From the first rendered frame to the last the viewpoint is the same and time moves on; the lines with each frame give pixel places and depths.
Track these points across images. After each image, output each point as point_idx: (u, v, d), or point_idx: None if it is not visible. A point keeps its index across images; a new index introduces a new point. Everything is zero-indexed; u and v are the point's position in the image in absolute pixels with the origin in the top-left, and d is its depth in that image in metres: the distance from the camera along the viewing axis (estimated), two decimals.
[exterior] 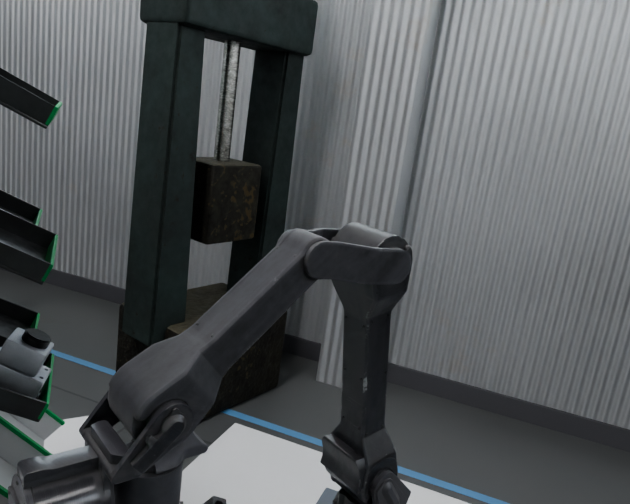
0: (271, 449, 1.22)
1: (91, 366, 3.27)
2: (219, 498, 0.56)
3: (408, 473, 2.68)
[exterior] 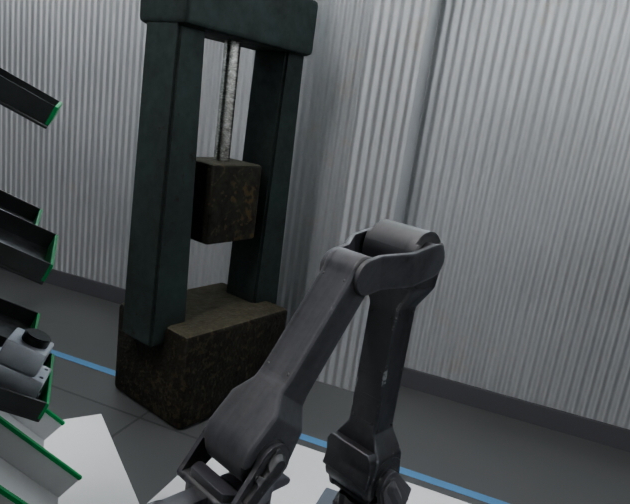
0: None
1: (91, 366, 3.27)
2: None
3: (408, 473, 2.68)
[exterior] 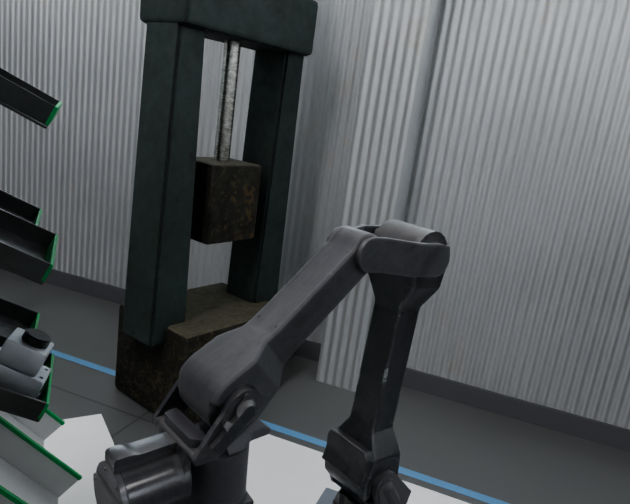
0: (271, 449, 1.22)
1: (91, 366, 3.27)
2: None
3: (408, 473, 2.68)
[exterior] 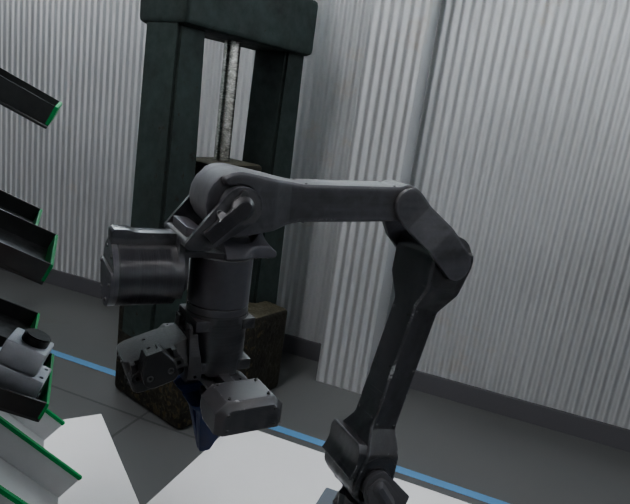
0: (271, 449, 1.22)
1: (91, 366, 3.27)
2: (154, 352, 0.48)
3: (408, 473, 2.68)
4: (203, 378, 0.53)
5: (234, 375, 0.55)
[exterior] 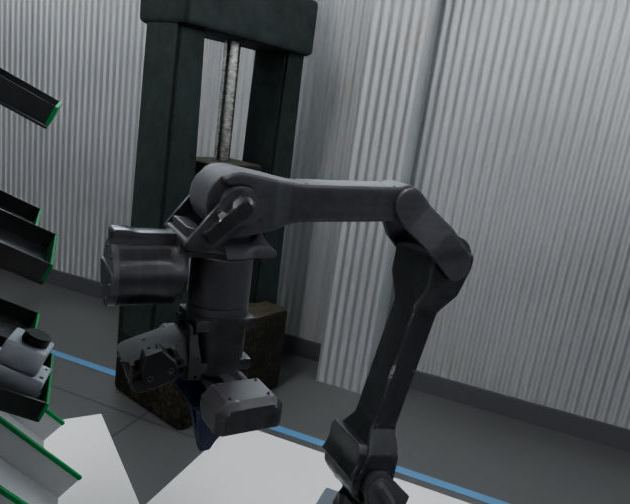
0: (271, 449, 1.22)
1: (91, 366, 3.27)
2: (154, 352, 0.48)
3: (408, 473, 2.68)
4: (203, 378, 0.53)
5: (234, 375, 0.55)
